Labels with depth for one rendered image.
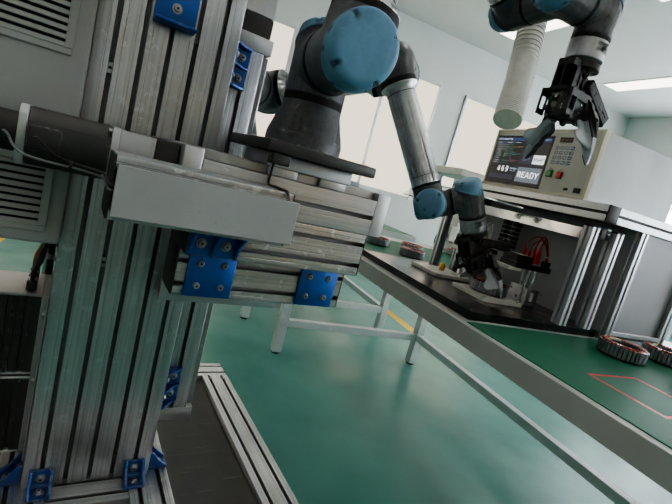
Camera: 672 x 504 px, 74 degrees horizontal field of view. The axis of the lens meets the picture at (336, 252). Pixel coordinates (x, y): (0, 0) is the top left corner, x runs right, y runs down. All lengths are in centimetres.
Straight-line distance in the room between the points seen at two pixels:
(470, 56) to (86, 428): 677
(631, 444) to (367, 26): 75
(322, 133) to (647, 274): 109
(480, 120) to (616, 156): 587
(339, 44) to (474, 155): 663
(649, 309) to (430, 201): 81
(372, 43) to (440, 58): 622
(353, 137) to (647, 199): 495
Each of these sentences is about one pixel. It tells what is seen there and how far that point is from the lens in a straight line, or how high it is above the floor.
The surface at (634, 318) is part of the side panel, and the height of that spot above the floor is 83.
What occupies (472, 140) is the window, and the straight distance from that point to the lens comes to 726.
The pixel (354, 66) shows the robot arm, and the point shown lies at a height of 117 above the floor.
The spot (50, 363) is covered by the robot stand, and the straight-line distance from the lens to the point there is 107.
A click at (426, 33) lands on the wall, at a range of 688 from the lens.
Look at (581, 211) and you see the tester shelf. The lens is 141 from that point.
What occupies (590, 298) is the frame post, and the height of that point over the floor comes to 86.
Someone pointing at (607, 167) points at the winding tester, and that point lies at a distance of 151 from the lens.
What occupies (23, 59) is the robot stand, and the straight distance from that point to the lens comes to 91.
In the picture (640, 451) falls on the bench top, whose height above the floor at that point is 73.
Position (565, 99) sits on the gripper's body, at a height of 126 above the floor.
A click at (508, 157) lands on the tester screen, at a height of 122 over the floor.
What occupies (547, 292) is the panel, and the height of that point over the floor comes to 82.
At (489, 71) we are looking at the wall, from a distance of 744.
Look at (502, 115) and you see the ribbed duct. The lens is 282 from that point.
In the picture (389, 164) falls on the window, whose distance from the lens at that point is 652.
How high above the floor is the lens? 100
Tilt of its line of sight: 9 degrees down
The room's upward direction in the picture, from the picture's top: 15 degrees clockwise
